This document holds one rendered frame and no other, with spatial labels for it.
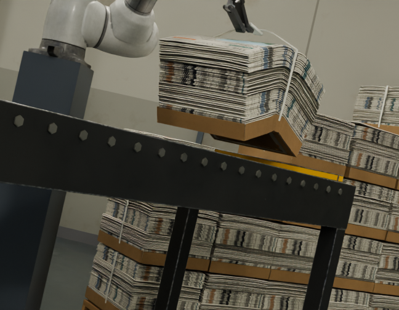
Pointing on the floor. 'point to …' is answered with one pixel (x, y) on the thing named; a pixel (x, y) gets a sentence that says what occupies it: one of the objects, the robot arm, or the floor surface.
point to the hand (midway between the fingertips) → (265, 6)
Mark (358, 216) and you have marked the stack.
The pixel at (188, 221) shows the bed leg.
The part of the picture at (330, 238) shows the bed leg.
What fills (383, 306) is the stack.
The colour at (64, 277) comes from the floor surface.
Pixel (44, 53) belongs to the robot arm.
